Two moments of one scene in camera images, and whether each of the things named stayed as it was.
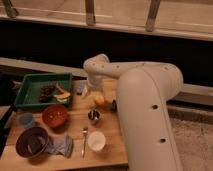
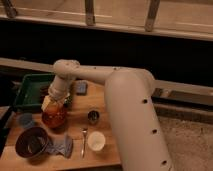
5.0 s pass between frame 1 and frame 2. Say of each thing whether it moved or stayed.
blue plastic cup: stayed
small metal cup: stayed
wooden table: stayed
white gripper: moved
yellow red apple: moved
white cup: stayed
